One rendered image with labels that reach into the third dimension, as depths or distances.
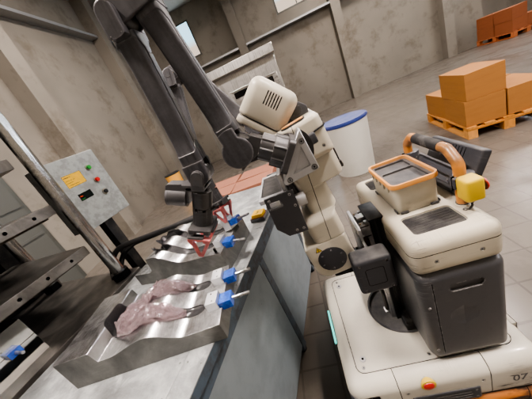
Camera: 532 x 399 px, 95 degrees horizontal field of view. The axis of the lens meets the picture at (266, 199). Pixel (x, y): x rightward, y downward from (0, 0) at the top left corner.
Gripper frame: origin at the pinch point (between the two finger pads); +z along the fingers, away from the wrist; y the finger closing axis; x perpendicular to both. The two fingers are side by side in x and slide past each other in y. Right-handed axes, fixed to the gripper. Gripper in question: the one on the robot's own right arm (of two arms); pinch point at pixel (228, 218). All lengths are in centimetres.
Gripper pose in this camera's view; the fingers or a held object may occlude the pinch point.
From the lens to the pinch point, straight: 108.5
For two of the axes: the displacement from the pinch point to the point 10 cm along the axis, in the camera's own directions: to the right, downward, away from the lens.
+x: 8.2, -3.8, -4.2
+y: -3.0, 3.5, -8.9
